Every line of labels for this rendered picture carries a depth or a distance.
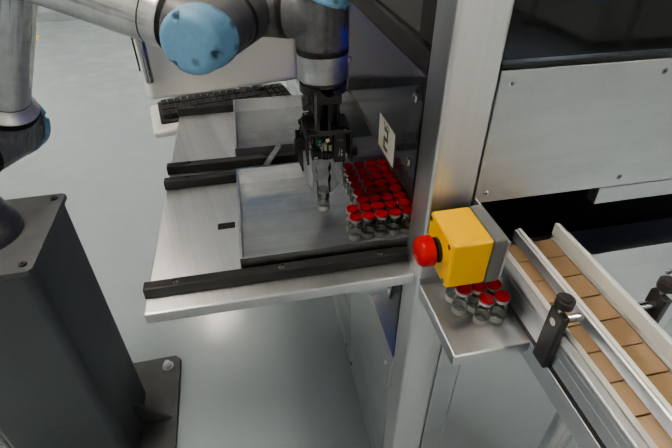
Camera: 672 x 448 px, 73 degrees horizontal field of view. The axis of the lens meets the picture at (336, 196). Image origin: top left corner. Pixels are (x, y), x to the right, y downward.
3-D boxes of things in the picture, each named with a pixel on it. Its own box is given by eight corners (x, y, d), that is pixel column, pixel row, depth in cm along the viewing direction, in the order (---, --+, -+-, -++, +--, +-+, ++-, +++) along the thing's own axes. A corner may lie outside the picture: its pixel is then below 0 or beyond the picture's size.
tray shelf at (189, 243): (356, 101, 128) (357, 94, 127) (460, 275, 72) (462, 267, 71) (181, 115, 120) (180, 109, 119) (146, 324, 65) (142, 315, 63)
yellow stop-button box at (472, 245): (472, 244, 64) (482, 203, 60) (497, 281, 58) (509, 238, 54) (421, 251, 62) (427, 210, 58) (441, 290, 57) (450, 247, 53)
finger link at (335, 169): (334, 207, 77) (329, 161, 72) (328, 188, 82) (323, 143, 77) (352, 203, 78) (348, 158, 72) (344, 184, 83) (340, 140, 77)
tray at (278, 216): (400, 165, 96) (402, 151, 94) (449, 246, 75) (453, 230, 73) (238, 183, 90) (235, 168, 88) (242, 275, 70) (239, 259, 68)
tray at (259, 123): (361, 101, 123) (362, 89, 121) (389, 147, 102) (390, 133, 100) (234, 112, 118) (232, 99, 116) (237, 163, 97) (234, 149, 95)
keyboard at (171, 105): (283, 87, 151) (282, 80, 150) (296, 103, 141) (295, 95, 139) (157, 105, 139) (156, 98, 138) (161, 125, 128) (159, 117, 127)
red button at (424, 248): (435, 249, 60) (439, 226, 58) (447, 270, 57) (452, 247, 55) (408, 253, 60) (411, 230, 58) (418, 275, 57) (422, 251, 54)
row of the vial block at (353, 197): (351, 181, 91) (352, 161, 88) (375, 239, 76) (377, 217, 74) (340, 182, 90) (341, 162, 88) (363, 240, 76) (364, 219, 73)
